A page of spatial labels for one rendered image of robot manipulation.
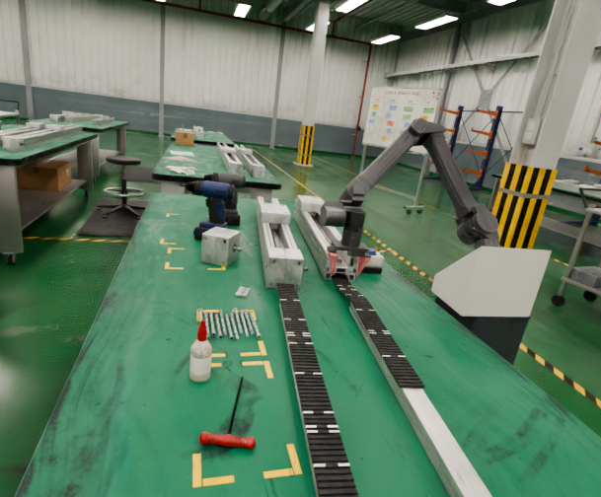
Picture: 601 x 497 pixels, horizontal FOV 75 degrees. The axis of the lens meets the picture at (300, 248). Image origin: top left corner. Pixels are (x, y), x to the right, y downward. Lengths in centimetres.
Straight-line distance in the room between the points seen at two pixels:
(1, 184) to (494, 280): 301
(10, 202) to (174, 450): 283
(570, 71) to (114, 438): 421
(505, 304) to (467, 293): 14
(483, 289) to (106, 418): 96
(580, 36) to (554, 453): 388
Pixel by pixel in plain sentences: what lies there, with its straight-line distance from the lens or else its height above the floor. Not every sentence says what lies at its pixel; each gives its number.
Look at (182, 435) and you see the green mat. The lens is 68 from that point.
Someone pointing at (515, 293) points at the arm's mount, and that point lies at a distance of 130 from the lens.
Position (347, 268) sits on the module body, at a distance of 126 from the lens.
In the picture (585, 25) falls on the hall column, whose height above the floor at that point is 228.
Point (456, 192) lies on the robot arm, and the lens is 139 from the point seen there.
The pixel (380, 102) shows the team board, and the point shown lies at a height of 170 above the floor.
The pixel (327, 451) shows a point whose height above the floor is 81.
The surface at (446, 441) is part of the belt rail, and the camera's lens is 72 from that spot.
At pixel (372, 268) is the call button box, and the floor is 80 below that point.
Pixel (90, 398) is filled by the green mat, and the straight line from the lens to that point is 77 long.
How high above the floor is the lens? 125
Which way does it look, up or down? 18 degrees down
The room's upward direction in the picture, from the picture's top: 8 degrees clockwise
